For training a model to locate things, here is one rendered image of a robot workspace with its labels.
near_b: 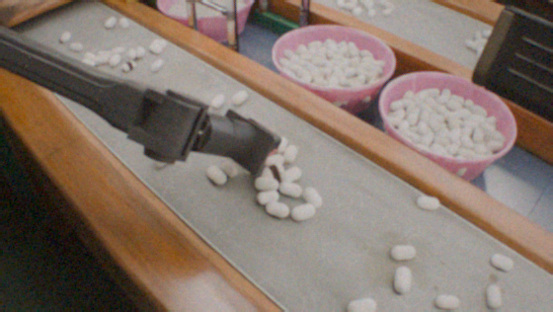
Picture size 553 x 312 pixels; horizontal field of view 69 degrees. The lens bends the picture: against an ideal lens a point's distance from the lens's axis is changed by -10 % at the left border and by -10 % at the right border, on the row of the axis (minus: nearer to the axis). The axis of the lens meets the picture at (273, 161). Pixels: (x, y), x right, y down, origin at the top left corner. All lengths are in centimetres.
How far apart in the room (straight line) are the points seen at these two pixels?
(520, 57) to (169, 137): 38
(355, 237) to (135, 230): 32
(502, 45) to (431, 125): 46
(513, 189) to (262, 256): 51
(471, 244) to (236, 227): 35
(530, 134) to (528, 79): 57
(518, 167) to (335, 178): 41
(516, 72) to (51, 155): 71
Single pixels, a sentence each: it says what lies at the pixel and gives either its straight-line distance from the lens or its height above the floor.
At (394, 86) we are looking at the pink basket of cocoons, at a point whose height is 76.
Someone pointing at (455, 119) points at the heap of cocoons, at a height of 75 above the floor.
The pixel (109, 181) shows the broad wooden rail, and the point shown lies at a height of 77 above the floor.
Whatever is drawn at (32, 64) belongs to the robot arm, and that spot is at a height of 100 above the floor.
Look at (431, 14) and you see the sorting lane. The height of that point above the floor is 74.
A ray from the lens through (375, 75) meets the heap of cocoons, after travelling 98.
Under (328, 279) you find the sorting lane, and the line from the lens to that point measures 62.
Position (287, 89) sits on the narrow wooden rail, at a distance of 87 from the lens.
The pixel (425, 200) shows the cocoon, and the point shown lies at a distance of 71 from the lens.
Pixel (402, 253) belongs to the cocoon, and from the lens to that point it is 64.
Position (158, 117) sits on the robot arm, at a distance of 53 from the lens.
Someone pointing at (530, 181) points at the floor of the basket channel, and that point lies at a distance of 95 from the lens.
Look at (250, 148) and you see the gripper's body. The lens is 65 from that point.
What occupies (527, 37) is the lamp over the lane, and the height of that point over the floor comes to 110.
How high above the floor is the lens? 127
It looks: 44 degrees down
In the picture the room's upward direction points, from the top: straight up
